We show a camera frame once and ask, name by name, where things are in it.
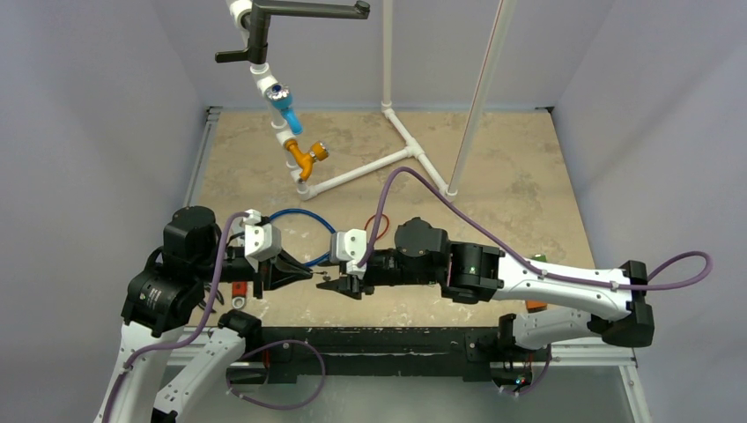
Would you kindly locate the orange brass valve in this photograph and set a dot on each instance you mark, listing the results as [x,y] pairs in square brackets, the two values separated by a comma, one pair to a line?
[306,160]

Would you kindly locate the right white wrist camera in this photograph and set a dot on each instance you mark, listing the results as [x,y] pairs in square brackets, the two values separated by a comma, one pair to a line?
[348,248]

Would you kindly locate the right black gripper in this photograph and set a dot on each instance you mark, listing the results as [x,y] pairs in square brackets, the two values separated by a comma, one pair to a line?
[357,283]

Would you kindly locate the orange black tool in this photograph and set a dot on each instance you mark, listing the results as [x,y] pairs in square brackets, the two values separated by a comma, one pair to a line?
[535,306]

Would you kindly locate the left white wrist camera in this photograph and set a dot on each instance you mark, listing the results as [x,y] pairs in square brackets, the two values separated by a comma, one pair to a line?
[262,240]

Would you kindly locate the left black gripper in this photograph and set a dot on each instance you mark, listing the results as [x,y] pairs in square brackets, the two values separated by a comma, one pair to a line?
[282,269]

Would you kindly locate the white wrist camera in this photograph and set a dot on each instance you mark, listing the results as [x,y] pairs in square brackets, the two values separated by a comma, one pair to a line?
[348,248]
[262,240]

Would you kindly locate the black pliers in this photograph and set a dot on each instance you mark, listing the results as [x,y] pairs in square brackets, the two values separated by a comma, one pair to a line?
[219,300]

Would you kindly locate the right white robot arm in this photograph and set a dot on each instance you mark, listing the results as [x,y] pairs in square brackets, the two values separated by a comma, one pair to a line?
[608,304]

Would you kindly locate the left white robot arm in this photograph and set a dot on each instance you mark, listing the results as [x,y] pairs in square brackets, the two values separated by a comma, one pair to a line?
[170,300]

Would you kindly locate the blue cable lock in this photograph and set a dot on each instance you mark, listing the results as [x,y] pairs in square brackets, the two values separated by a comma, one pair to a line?
[297,211]

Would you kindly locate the red handled adjustable wrench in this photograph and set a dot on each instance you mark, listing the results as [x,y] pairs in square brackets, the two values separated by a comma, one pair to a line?
[239,294]

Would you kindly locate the blue valve fitting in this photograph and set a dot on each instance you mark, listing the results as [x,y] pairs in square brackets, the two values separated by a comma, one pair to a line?
[280,97]

